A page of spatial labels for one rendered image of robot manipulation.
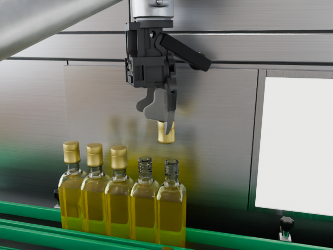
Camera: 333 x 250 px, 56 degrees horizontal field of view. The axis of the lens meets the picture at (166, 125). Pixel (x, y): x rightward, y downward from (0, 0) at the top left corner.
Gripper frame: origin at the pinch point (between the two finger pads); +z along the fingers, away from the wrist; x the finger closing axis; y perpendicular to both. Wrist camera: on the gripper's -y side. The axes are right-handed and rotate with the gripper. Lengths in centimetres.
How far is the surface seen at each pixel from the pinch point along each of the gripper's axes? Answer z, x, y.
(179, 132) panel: 5.1, -9.5, -6.3
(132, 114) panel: 1.2, -15.8, 3.5
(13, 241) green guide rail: 28.0, -13.3, 33.5
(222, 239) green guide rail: 26.5, 4.5, -11.2
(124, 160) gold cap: 7.8, -3.3, 8.4
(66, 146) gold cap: 5.3, -10.0, 19.5
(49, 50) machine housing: -14.2, -28.4, 21.1
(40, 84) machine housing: -5.2, -33.1, 24.5
